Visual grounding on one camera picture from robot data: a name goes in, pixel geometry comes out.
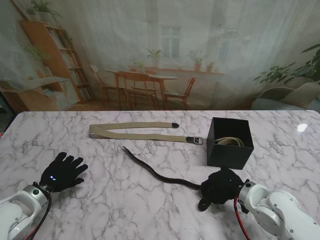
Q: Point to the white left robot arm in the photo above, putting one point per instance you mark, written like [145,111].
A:
[17,212]

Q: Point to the beige woven belt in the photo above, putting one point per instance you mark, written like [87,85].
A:
[130,136]
[230,142]

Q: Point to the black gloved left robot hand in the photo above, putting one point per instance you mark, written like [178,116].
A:
[63,173]

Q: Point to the printed room backdrop cloth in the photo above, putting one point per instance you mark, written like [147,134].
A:
[160,50]

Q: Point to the dark brown woven belt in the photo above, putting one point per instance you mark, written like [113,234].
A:
[170,179]

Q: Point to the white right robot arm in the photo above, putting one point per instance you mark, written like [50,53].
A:
[275,210]

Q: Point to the black belt storage box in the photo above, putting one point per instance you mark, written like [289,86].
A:
[230,155]

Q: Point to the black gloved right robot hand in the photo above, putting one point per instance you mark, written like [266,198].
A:
[220,187]

